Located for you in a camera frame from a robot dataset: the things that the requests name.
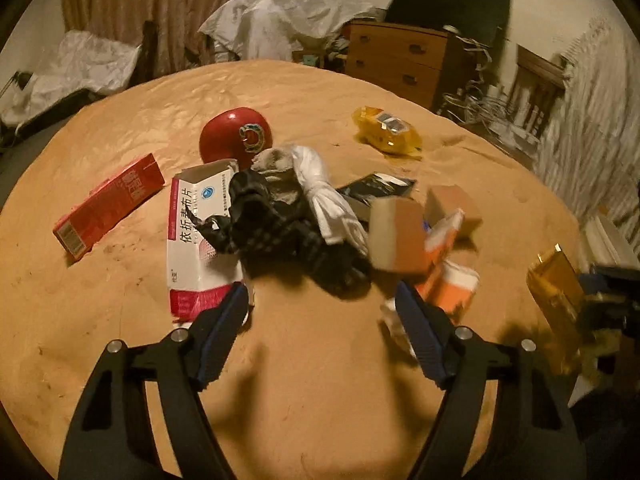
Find white ribbed curtain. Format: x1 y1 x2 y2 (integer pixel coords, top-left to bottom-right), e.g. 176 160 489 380
537 15 640 221

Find yellow snack packet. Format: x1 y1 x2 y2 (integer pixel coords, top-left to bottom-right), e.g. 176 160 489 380
351 105 423 157

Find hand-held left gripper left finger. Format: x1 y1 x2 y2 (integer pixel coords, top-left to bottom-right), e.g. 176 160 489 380
59 281 251 480

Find grey plush animal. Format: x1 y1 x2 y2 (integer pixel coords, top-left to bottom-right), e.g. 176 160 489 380
250 146 311 206

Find gold shiny box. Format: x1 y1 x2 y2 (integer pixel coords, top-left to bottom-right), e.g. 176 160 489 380
526 244 626 386

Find black patterned cloth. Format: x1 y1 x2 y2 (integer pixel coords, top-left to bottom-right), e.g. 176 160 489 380
200 170 373 301

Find red carton box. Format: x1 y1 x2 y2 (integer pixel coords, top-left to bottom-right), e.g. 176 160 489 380
52 152 166 262

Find clear plastic sheet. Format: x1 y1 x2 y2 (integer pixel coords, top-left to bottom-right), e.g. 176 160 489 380
0 29 143 126
199 0 376 61

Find wooden chair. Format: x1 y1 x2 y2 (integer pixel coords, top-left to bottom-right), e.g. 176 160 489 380
502 45 568 141

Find orange white box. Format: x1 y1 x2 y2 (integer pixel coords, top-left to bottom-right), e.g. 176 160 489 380
415 259 481 326
424 208 466 266

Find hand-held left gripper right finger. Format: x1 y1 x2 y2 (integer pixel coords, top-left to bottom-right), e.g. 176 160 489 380
395 281 588 480

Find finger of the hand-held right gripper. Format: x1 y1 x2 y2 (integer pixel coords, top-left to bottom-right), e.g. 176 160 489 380
589 261 640 292
576 294 640 338

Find clear plastic wrapper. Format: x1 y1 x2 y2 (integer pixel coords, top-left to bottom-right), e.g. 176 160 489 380
379 296 418 361

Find wooden dresser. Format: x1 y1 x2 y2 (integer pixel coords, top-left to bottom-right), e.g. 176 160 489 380
344 22 468 111

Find brown cardboard box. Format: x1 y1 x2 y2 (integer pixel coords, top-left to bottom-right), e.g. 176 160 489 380
424 184 483 241
367 195 433 276

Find white sock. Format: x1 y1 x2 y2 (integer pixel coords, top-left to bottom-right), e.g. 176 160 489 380
292 145 371 256

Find black monitor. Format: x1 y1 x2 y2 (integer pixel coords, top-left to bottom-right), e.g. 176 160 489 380
385 0 513 48

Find white pink medicine box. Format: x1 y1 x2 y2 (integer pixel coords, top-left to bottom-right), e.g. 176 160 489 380
166 158 256 323

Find brown curtain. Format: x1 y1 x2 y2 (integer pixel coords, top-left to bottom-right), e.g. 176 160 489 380
60 0 326 86

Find tangled cables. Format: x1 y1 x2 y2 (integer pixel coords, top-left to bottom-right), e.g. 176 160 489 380
440 35 521 131

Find black snack packet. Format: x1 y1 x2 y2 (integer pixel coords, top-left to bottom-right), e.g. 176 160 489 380
336 172 417 221

